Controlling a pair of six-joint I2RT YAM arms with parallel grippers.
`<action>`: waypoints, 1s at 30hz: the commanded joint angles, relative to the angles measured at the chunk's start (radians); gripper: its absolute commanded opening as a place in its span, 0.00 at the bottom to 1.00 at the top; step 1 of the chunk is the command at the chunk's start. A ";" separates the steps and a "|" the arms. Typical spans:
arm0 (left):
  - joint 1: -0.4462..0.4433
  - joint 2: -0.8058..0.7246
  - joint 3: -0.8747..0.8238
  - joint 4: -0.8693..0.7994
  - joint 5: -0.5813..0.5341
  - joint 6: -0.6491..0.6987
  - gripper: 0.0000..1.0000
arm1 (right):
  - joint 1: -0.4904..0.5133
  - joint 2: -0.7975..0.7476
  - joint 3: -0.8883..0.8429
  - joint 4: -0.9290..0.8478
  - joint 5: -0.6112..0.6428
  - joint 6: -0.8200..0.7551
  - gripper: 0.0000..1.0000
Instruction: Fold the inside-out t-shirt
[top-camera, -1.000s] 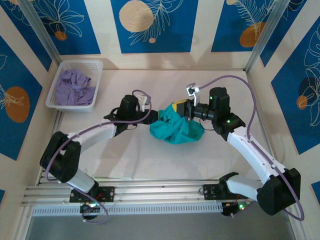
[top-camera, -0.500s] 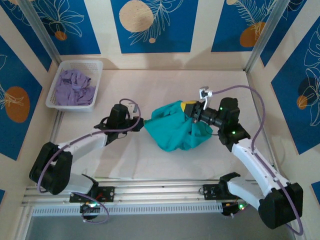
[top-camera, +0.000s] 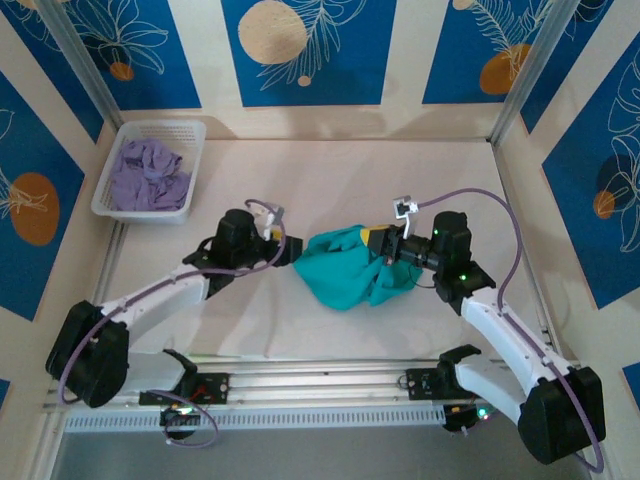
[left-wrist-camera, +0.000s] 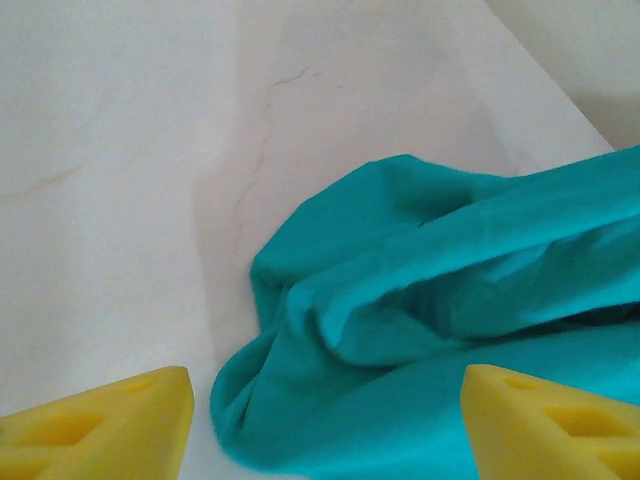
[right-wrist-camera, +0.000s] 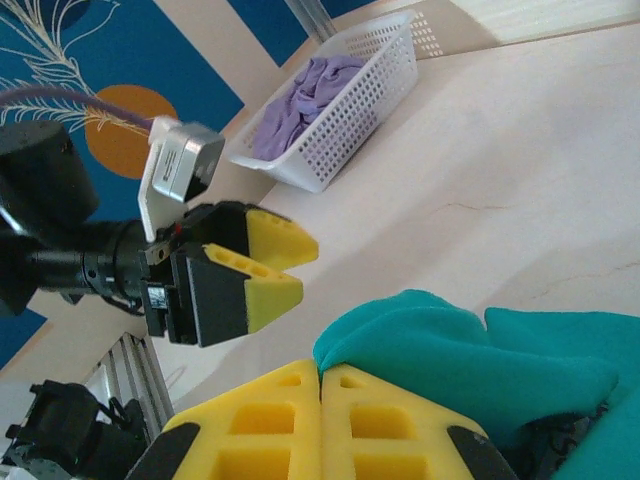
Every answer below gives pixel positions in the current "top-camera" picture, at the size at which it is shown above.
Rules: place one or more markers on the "lavender crumpled garment pile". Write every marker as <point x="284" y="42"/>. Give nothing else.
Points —
<point x="150" y="175"/>

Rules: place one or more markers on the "teal t-shirt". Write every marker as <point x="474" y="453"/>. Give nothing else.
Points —
<point x="340" y="275"/>

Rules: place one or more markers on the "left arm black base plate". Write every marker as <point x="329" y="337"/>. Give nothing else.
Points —
<point x="215" y="387"/>

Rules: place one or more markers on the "right aluminium side rail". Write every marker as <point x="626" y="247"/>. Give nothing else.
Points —
<point x="516" y="200"/>

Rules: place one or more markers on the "aluminium frame post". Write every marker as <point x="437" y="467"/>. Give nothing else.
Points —
<point x="536" y="70"/>
<point x="78" y="55"/>

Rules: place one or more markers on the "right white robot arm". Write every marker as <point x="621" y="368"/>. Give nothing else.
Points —
<point x="500" y="320"/>

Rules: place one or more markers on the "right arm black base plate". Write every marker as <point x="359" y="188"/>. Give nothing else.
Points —
<point x="422" y="382"/>

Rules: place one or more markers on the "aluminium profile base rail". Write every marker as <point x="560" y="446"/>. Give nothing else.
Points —
<point x="320" y="385"/>

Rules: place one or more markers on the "right aluminium frame post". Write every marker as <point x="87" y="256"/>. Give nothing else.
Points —
<point x="536" y="70"/>

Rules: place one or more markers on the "white plastic lattice basket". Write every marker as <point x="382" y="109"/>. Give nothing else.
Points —
<point x="197" y="150"/>

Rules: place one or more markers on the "left aluminium side rail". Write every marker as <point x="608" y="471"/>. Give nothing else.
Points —
<point x="114" y="250"/>

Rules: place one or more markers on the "left aluminium frame post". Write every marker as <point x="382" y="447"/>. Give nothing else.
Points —
<point x="78" y="55"/>

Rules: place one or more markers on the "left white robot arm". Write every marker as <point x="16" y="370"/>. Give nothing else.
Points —
<point x="150" y="300"/>

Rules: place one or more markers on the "aluminium side rail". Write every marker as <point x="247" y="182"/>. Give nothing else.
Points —
<point x="114" y="250"/>
<point x="516" y="200"/>

